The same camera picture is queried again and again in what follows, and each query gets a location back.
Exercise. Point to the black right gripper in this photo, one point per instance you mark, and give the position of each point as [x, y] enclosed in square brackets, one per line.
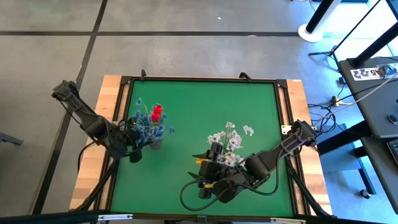
[217, 174]

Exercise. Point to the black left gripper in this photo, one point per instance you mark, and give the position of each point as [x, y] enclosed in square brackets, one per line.
[129, 140]

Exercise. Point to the yellow artificial tulip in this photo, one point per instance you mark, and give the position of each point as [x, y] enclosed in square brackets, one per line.
[200, 161]

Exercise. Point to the blue artificial flower bunch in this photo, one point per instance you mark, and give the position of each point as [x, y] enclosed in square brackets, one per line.
[141, 124]
[160, 132]

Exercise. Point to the purple ribbed glass vase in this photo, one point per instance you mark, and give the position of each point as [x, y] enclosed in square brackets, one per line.
[155, 145]

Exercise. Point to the red artificial tulip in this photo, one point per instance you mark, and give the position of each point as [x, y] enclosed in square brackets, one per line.
[155, 117]
[158, 109]

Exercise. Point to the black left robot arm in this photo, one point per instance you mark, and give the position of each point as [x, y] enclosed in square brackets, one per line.
[90, 123]

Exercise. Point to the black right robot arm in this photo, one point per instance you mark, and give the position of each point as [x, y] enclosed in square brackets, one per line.
[280, 146]

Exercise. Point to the green table mat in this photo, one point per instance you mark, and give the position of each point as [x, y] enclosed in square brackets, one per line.
[217, 102]

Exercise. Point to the black clamp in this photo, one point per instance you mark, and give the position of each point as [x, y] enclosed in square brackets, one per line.
[245, 75]
[143, 74]

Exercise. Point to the white mounting plate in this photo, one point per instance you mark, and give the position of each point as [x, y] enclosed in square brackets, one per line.
[286, 129]

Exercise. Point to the black crossbar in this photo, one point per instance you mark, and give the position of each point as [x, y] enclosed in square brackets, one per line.
[46, 217]

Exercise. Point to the grey floor object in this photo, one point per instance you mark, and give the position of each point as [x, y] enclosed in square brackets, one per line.
[11, 140]

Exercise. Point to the yellow plug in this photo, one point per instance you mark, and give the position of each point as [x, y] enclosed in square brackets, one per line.
[336, 101]

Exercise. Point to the black caster wheel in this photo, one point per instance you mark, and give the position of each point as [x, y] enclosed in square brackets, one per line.
[364, 193]

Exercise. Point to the slanted pole with round base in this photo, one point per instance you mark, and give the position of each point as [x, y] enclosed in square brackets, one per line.
[311, 32]

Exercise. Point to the thin black tripod stand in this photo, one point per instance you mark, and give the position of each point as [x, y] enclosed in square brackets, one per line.
[333, 49]

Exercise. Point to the dark grey desk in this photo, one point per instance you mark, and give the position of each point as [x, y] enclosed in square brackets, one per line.
[382, 174]
[373, 115]

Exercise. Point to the white printed label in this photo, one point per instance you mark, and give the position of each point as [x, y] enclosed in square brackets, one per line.
[362, 74]

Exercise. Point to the black keyboard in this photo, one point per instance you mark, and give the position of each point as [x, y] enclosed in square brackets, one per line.
[394, 151]

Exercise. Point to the computer mouse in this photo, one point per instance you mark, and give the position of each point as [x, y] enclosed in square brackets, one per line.
[393, 119]

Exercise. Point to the thick black slanted pole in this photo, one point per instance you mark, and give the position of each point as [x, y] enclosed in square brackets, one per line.
[376, 45]

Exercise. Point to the silver metal bracket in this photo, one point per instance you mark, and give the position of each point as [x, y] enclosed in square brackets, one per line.
[115, 217]
[287, 221]

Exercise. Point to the black metal table frame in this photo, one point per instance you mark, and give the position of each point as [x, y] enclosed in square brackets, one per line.
[202, 78]

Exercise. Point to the black desk leg frame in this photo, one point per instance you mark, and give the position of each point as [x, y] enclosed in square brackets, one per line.
[363, 128]

